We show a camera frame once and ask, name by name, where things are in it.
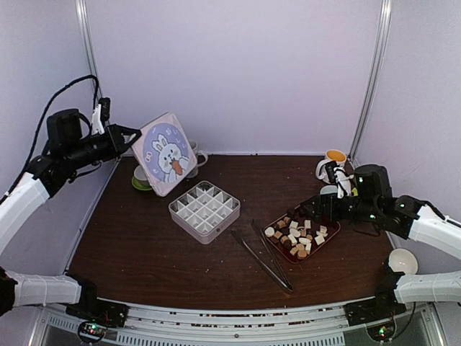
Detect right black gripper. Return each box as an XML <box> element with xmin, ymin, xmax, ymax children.
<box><xmin>300</xmin><ymin>193</ymin><xmax>380</xmax><ymax>225</ymax></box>

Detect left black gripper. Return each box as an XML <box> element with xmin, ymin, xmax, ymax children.
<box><xmin>65</xmin><ymin>123</ymin><xmax>141</xmax><ymax>169</ymax></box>

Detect bunny print tin lid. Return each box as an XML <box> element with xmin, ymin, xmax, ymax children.
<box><xmin>131</xmin><ymin>112</ymin><xmax>197</xmax><ymax>197</ymax></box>

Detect metal tongs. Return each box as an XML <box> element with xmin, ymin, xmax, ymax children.
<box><xmin>231</xmin><ymin>219</ymin><xmax>294</xmax><ymax>295</ymax></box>

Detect white divided tin box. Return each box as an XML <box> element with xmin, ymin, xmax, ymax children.
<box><xmin>169</xmin><ymin>180</ymin><xmax>241</xmax><ymax>244</ymax></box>

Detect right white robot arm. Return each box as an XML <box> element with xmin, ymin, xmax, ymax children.
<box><xmin>300</xmin><ymin>164</ymin><xmax>460</xmax><ymax>319</ymax></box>

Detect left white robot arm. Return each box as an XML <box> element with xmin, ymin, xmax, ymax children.
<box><xmin>1</xmin><ymin>106</ymin><xmax>141</xmax><ymax>320</ymax></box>

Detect red chocolate tray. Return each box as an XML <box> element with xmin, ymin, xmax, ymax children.
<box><xmin>262</xmin><ymin>206</ymin><xmax>341</xmax><ymax>264</ymax></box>

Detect light blue bowl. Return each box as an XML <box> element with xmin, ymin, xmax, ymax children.
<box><xmin>320</xmin><ymin>185</ymin><xmax>338</xmax><ymax>195</ymax></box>

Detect white bowl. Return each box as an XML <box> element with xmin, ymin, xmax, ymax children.
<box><xmin>133</xmin><ymin>165</ymin><xmax>149</xmax><ymax>186</ymax></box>

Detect green saucer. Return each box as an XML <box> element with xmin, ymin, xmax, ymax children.
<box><xmin>131</xmin><ymin>177</ymin><xmax>153</xmax><ymax>191</ymax></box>

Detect yellow interior mug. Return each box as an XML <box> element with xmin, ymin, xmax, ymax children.
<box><xmin>315</xmin><ymin>149</ymin><xmax>347</xmax><ymax>184</ymax></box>

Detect tall coral print mug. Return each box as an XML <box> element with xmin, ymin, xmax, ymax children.
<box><xmin>187</xmin><ymin>140</ymin><xmax>208</xmax><ymax>179</ymax></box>

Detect white bowl off table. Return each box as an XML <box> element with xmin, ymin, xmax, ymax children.
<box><xmin>387</xmin><ymin>248</ymin><xmax>419</xmax><ymax>275</ymax></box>

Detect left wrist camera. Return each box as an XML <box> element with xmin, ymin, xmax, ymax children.
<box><xmin>91</xmin><ymin>97</ymin><xmax>111</xmax><ymax>136</ymax></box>

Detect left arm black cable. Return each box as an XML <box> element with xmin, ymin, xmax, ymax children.
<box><xmin>6</xmin><ymin>74</ymin><xmax>100</xmax><ymax>195</ymax></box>

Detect front metal rail base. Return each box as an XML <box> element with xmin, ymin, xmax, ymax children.
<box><xmin>35</xmin><ymin>302</ymin><xmax>442</xmax><ymax>346</ymax></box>

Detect right aluminium frame post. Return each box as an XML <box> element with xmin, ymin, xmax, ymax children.
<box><xmin>349</xmin><ymin>0</ymin><xmax>393</xmax><ymax>165</ymax></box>

